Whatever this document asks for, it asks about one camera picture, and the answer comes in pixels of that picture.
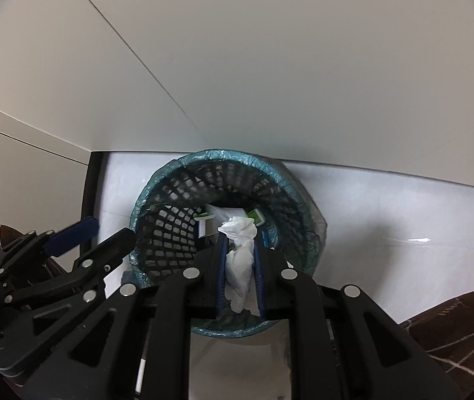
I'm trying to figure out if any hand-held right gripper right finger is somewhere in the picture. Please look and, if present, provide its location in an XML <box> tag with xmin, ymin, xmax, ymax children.
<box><xmin>253</xmin><ymin>237</ymin><xmax>462</xmax><ymax>400</ymax></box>

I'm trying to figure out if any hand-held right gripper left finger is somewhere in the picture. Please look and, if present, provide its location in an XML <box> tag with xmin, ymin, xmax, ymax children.
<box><xmin>24</xmin><ymin>233</ymin><xmax>227</xmax><ymax>400</ymax></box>

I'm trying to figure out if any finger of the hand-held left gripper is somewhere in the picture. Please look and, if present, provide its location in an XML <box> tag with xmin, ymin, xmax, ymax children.
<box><xmin>0</xmin><ymin>228</ymin><xmax>135</xmax><ymax>380</ymax></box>
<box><xmin>0</xmin><ymin>216</ymin><xmax>98</xmax><ymax>278</ymax></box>

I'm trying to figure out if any white tissue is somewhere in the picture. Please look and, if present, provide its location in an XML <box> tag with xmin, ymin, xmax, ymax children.
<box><xmin>218</xmin><ymin>216</ymin><xmax>260</xmax><ymax>313</ymax></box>

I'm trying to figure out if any black mesh waste basket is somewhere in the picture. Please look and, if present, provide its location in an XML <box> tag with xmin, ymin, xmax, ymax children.
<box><xmin>126</xmin><ymin>149</ymin><xmax>329</xmax><ymax>339</ymax></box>

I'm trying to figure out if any blue-green bin liner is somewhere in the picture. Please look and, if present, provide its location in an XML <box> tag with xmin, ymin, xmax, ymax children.
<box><xmin>122</xmin><ymin>149</ymin><xmax>329</xmax><ymax>339</ymax></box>

